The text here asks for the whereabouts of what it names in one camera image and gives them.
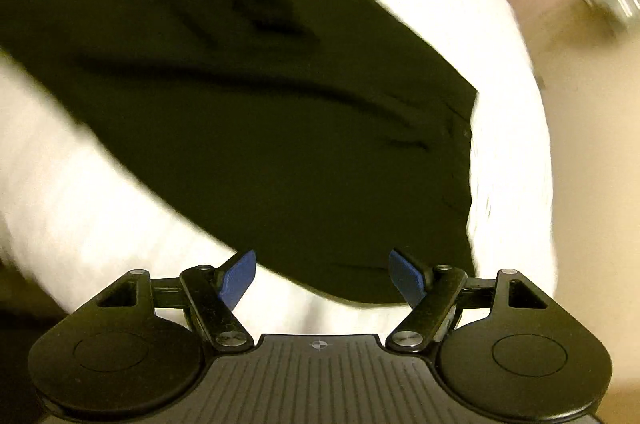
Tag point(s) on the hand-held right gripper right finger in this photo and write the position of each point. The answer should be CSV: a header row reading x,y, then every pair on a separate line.
x,y
406,276

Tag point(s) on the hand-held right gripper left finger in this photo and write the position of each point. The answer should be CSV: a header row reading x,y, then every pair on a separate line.
x,y
239,276

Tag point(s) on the black garment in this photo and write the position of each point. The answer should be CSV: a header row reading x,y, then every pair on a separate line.
x,y
250,129

